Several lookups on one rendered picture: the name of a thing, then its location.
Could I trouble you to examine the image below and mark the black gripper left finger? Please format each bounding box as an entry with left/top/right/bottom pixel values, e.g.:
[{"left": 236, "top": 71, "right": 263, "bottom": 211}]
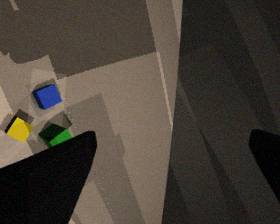
[{"left": 0, "top": 131, "right": 96, "bottom": 224}]

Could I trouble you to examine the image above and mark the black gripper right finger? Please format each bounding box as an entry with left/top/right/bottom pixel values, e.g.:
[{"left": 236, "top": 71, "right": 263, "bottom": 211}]
[{"left": 248, "top": 129, "right": 280, "bottom": 202}]

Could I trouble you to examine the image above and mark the yellow cube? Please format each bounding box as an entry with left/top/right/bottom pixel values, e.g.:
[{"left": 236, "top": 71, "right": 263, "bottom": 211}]
[{"left": 4, "top": 116, "right": 34, "bottom": 143}]

